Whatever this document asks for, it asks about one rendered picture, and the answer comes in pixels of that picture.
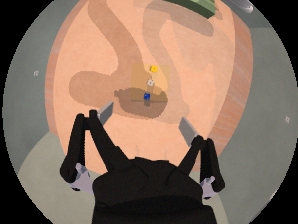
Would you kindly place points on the yellow die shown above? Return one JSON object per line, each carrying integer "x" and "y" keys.
{"x": 154, "y": 69}

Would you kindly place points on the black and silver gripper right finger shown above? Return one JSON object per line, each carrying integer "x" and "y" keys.
{"x": 211, "y": 179}

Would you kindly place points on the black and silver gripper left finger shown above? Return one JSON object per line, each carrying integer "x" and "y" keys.
{"x": 77, "y": 175}

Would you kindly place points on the tan square mat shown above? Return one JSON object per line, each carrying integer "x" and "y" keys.
{"x": 140, "y": 75}

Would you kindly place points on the blue die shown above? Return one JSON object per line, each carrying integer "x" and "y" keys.
{"x": 147, "y": 96}

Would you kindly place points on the grey die with black pips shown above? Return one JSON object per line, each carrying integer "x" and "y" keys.
{"x": 150, "y": 82}

